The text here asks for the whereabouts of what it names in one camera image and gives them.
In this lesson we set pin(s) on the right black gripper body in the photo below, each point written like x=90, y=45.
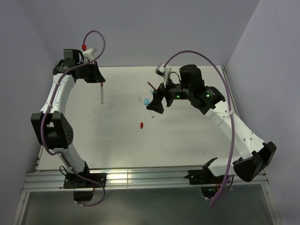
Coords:
x=177, y=91

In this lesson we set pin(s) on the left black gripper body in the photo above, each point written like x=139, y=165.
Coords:
x=83, y=70

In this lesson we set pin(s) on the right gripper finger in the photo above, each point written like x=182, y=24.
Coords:
x=169, y=101
x=156, y=103

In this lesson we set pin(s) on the white pen pink tip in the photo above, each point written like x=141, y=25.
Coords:
x=102, y=92

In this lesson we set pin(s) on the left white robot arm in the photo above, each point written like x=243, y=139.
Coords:
x=51, y=127

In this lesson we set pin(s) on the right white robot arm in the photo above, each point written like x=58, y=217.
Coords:
x=254, y=153

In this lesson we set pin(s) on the light blue highlighter cap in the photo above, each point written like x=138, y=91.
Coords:
x=146, y=101

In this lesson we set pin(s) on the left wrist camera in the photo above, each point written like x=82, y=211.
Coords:
x=89, y=54

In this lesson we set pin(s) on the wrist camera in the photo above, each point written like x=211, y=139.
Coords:
x=162, y=69
x=89, y=54

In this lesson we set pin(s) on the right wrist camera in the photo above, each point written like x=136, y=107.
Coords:
x=162, y=69

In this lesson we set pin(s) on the aluminium frame rail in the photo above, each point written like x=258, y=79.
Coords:
x=126, y=178

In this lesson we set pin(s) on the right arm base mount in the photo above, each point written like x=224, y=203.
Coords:
x=204, y=177

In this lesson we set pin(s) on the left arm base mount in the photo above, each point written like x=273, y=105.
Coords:
x=84, y=189

